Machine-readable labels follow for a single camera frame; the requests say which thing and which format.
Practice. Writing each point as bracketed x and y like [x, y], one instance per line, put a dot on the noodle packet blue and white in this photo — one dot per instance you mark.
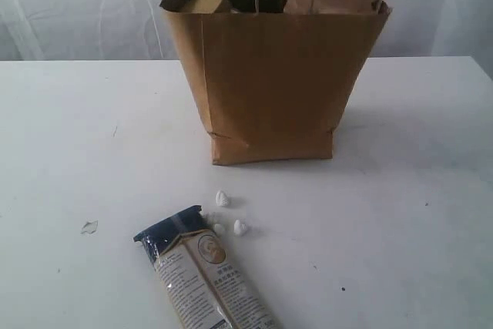
[205, 287]

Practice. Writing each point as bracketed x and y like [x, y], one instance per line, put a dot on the torn clear plastic scrap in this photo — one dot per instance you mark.
[90, 227]

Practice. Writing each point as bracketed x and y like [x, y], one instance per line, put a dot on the brown paper shopping bag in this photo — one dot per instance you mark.
[270, 85]

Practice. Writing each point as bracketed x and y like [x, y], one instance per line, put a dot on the white background curtain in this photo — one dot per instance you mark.
[134, 29]

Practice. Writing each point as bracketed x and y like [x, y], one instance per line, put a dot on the clear jar with gold lid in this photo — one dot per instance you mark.
[207, 6]

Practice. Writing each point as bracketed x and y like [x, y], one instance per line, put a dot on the white crumpled paper bit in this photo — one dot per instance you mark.
[240, 228]
[222, 199]
[219, 229]

